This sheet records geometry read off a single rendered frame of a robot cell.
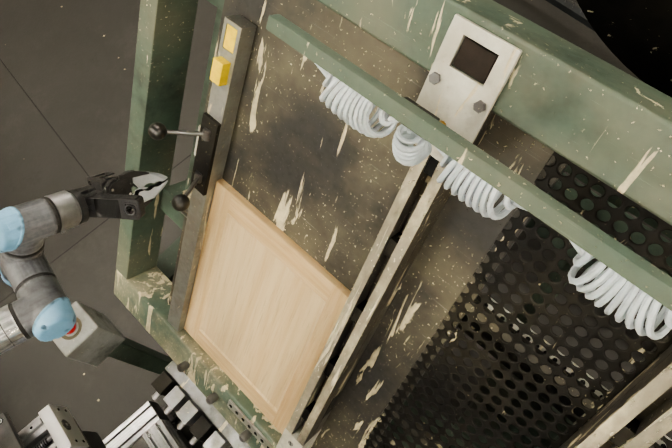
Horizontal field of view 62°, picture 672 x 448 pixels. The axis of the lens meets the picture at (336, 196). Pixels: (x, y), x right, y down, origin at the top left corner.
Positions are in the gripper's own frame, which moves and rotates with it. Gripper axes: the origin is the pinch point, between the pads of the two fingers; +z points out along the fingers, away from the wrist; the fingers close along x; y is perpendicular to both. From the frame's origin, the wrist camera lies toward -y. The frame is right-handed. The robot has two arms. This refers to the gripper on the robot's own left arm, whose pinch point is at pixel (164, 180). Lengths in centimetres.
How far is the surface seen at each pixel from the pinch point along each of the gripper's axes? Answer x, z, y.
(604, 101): -26, 2, -88
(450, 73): -28, 1, -69
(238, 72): -23.5, 9.8, -17.2
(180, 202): 2.5, -2.5, -8.7
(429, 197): -8, 5, -64
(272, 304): 30.9, 11.3, -19.0
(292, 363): 46, 11, -24
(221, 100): -17.7, 8.2, -12.8
